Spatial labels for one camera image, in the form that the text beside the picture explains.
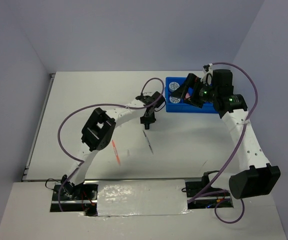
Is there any blue patterned round tin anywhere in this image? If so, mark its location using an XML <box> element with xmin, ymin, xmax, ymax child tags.
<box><xmin>168</xmin><ymin>81</ymin><xmax>180</xmax><ymax>93</ymax></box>

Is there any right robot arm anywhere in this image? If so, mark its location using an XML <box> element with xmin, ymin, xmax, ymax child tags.
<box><xmin>171</xmin><ymin>69</ymin><xmax>281</xmax><ymax>199</ymax></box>

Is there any orange clear pen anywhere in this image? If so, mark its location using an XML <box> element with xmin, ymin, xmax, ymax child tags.
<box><xmin>111</xmin><ymin>140</ymin><xmax>121</xmax><ymax>166</ymax></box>

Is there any purple clear highlighter pen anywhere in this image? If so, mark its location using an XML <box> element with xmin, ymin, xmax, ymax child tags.
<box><xmin>142</xmin><ymin>130</ymin><xmax>154</xmax><ymax>155</ymax></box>

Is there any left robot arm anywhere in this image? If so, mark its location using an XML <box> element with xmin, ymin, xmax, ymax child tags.
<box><xmin>57</xmin><ymin>91</ymin><xmax>166</xmax><ymax>200</ymax></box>

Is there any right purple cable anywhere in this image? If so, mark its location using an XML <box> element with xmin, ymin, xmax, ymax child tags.
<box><xmin>186</xmin><ymin>61</ymin><xmax>259</xmax><ymax>224</ymax></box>

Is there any blue plastic bin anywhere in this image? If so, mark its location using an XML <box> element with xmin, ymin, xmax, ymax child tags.
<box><xmin>165</xmin><ymin>76</ymin><xmax>218</xmax><ymax>114</ymax></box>

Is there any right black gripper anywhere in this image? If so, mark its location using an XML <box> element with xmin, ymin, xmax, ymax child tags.
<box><xmin>171</xmin><ymin>72</ymin><xmax>219</xmax><ymax>109</ymax></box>

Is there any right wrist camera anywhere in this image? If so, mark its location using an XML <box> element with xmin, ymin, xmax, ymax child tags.
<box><xmin>201</xmin><ymin>63</ymin><xmax>213</xmax><ymax>85</ymax></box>

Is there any silver foil cover plate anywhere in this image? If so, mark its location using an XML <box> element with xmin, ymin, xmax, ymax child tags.
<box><xmin>97</xmin><ymin>179</ymin><xmax>189</xmax><ymax>217</ymax></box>

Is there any blue round tape dispenser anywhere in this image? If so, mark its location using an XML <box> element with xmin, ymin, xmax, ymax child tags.
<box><xmin>169</xmin><ymin>96</ymin><xmax>181</xmax><ymax>104</ymax></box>

